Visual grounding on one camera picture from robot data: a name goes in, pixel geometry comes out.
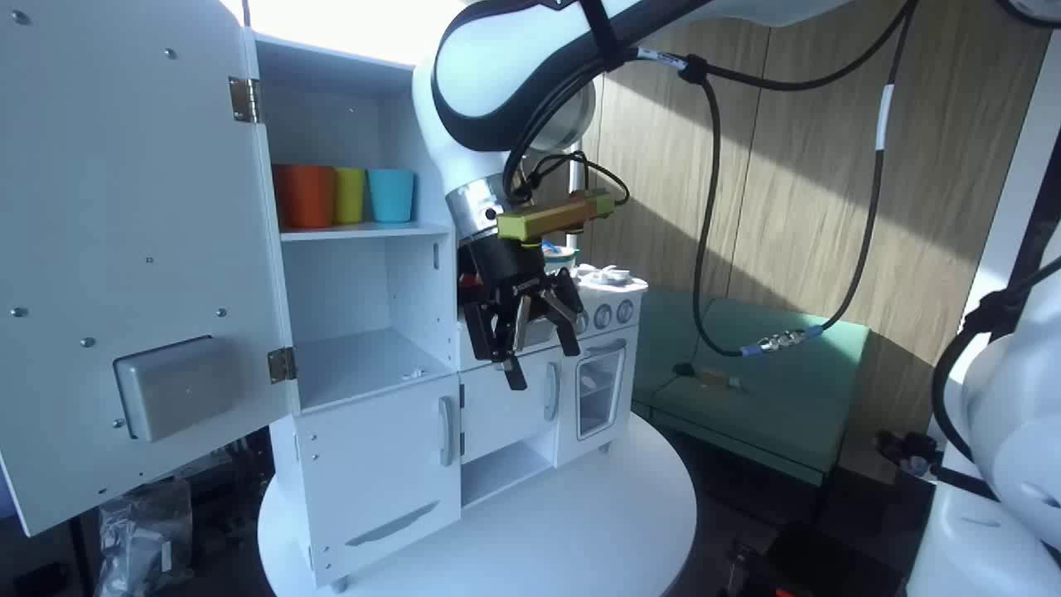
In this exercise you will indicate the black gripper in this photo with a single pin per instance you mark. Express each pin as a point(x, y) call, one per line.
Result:
point(494, 270)

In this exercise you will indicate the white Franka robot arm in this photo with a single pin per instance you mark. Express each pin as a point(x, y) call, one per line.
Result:
point(500, 53)

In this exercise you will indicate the white oven door with window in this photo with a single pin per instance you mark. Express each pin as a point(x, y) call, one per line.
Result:
point(598, 385)

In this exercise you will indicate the small white cabinet door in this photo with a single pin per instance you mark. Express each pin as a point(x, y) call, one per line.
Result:
point(500, 417)

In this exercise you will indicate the grey stove knob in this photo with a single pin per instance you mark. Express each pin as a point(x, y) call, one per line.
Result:
point(604, 317)
point(628, 311)

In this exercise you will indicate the white toy kitchen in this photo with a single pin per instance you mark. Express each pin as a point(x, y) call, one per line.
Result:
point(366, 287)

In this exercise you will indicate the blue toy cup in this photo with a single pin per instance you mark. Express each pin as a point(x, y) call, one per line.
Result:
point(391, 198)

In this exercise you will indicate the round white table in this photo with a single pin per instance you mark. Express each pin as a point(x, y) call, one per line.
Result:
point(586, 517)

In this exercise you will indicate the green toy cup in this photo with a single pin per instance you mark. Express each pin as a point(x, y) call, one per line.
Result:
point(348, 198)

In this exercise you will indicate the orange toy cup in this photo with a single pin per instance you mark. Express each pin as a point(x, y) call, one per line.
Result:
point(309, 198)

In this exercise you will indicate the clear plastic bag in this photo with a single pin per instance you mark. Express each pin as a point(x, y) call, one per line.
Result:
point(138, 540)

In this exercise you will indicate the wrist camera on wooden mount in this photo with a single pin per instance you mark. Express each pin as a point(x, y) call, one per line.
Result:
point(553, 218)

